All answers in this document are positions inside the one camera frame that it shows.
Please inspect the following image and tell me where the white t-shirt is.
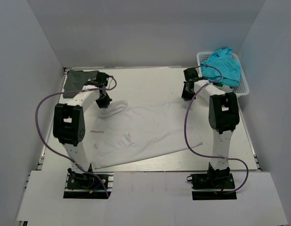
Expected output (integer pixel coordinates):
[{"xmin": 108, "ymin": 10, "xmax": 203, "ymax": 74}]
[{"xmin": 90, "ymin": 100, "xmax": 202, "ymax": 169}]

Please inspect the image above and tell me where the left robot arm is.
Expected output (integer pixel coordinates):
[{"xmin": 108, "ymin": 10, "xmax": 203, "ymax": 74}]
[{"xmin": 53, "ymin": 70, "xmax": 112, "ymax": 188}]

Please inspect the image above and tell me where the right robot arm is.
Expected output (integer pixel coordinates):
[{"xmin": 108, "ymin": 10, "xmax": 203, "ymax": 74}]
[{"xmin": 181, "ymin": 67, "xmax": 240, "ymax": 188}]

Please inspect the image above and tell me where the folded dark green t-shirt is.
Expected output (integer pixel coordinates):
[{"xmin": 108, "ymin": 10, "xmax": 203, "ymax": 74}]
[{"xmin": 63, "ymin": 70, "xmax": 99, "ymax": 99}]

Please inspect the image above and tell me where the green garment in basket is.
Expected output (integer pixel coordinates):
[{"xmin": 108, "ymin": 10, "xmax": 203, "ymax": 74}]
[{"xmin": 213, "ymin": 82, "xmax": 224, "ymax": 87}]

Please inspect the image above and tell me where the grey garment in basket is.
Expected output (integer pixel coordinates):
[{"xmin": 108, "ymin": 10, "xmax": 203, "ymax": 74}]
[{"xmin": 220, "ymin": 85, "xmax": 233, "ymax": 93}]

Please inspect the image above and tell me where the turquoise t-shirt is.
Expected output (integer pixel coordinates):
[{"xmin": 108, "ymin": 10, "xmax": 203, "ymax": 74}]
[{"xmin": 201, "ymin": 48, "xmax": 242, "ymax": 87}]

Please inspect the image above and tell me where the white plastic basket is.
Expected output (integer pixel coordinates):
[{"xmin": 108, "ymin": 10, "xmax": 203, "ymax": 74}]
[{"xmin": 196, "ymin": 51, "xmax": 250, "ymax": 97}]

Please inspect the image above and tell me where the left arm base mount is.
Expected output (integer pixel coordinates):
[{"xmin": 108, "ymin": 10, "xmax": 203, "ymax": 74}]
[{"xmin": 63, "ymin": 168, "xmax": 113, "ymax": 200}]

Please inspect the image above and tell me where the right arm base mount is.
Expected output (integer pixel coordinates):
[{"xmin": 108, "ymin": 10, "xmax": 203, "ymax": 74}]
[{"xmin": 186, "ymin": 164, "xmax": 237, "ymax": 201}]

